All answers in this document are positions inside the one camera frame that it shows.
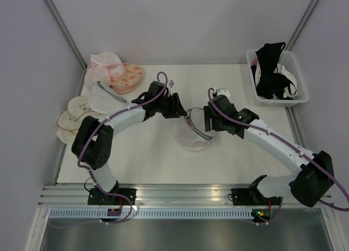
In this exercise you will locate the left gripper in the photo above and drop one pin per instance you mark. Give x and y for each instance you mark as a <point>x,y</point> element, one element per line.
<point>174,113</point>

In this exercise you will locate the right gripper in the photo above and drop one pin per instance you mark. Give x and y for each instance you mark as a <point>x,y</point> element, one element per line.
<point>207,112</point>

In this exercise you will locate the white mesh bag blue zipper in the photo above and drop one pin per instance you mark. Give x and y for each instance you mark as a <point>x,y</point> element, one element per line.
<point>191,134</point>

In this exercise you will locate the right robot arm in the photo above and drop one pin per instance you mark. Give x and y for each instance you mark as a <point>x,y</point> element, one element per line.
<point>310,173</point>

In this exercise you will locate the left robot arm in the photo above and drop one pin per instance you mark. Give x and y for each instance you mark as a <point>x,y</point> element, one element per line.
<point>93,142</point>

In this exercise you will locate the orange patterned laundry bag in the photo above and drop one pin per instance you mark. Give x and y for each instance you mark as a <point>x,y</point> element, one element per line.
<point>126,83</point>

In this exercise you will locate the black bra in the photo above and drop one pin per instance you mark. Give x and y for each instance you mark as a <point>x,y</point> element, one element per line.
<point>270,83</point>

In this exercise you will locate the white mesh bag blue trim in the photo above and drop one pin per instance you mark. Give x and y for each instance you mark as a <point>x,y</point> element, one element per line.
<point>103,100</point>

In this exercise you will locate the white bra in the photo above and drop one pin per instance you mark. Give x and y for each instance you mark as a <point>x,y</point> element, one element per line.
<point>288,83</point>

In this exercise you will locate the pink mesh bag top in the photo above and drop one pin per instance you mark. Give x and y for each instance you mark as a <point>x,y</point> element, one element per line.
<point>107,59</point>

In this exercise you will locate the pink trimmed mesh bag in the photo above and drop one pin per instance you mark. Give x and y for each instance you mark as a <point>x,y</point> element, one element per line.
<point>95,74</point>

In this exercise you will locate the beige laundry bag top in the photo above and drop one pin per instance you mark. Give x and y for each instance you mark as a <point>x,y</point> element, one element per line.
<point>78,106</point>

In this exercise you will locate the beige laundry bag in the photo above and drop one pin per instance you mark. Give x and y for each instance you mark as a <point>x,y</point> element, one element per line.
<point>66,137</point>
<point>78,106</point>
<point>70,123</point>

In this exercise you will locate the beige laundry bag bottom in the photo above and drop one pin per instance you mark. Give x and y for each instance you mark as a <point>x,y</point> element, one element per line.
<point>66,137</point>

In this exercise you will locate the beige laundry bag middle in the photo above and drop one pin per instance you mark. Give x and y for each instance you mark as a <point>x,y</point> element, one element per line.
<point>70,123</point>

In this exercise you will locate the white plastic basket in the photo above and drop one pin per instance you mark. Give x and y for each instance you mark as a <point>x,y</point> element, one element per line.
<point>287,61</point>

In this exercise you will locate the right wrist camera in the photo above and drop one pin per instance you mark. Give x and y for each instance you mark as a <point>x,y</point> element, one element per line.
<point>221,91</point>

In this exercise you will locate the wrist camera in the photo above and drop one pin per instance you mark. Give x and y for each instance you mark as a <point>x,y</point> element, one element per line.
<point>221,91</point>
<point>170,84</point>

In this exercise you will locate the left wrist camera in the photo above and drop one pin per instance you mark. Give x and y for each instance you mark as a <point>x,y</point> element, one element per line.
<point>170,84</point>

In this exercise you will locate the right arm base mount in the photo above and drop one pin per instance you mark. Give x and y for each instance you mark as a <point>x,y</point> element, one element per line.
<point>242,197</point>

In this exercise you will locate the white slotted cable duct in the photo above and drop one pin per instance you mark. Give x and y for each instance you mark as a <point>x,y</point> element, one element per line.
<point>154,213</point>

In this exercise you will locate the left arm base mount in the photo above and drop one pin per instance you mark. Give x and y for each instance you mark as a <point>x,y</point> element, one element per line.
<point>118,197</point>

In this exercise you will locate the aluminium rail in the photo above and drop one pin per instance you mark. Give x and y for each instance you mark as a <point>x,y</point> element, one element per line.
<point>147,195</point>

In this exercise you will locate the right aluminium frame post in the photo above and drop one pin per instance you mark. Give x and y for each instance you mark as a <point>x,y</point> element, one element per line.
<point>301,24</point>

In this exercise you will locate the aluminium frame post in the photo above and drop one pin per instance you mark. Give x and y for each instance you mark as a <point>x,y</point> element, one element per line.
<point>301,24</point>
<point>64,30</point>

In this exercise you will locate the left aluminium frame post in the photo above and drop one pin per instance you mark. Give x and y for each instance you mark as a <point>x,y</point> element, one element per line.
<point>64,30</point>

